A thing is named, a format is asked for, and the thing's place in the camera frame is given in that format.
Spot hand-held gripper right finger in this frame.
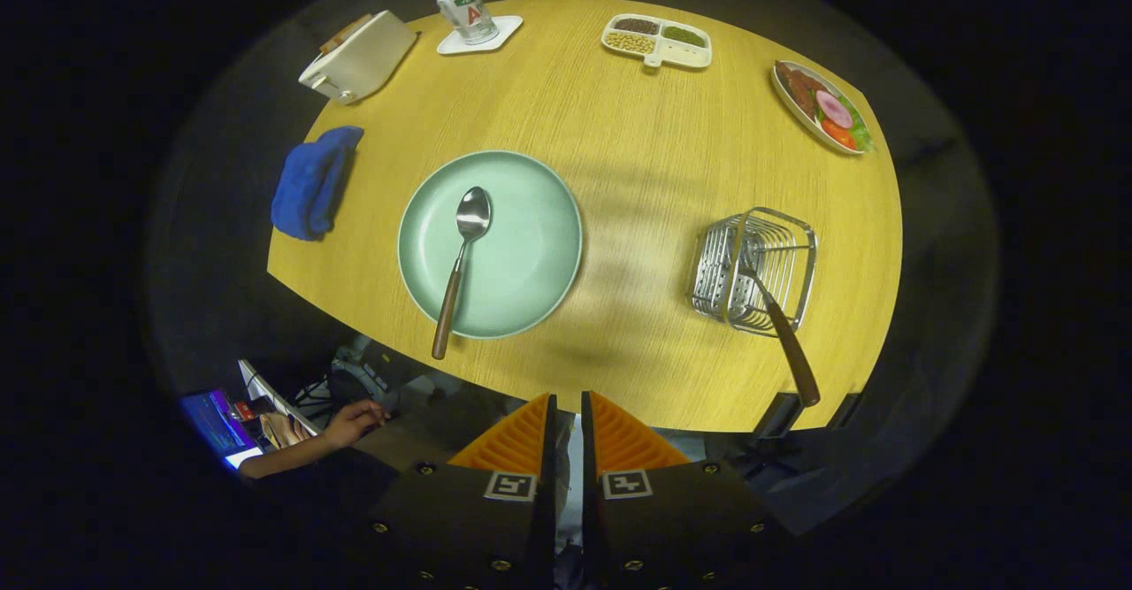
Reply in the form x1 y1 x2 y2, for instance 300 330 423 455
581 390 790 590

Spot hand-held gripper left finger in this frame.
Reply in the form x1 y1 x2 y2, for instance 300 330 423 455
364 393 559 590

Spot wooden handled fork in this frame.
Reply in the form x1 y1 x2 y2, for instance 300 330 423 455
736 258 822 409

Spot wooden handled spoon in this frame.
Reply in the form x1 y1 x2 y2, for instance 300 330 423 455
431 186 493 361

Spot mint green plate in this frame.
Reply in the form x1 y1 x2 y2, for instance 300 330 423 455
397 149 585 340

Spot white flat device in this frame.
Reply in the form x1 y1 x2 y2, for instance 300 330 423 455
237 358 319 436

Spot blue folded cloth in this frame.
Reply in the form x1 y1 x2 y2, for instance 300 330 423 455
270 126 365 241

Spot white oval food plate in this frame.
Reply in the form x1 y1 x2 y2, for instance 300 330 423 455
770 60 875 156

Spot white divided dish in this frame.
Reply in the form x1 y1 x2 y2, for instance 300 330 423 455
600 13 713 71

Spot green lettuce leaf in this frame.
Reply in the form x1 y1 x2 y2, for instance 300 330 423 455
845 108 875 153

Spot brown meat slices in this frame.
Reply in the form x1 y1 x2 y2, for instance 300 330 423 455
776 62 828 118

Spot pink round slice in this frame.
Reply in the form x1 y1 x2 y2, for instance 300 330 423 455
815 90 854 129

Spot white coaster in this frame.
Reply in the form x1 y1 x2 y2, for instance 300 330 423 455
437 15 524 56

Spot white toaster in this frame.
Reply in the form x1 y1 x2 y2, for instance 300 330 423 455
298 10 419 105

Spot small white drink bottle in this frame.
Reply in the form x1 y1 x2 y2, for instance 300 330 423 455
432 0 499 46

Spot toast slice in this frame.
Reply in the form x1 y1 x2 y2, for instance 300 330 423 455
320 13 374 53

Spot black table bracket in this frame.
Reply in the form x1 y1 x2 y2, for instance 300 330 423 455
752 391 806 439
827 393 863 432

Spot metal wire cutlery basket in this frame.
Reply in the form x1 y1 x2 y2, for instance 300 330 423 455
688 207 819 337

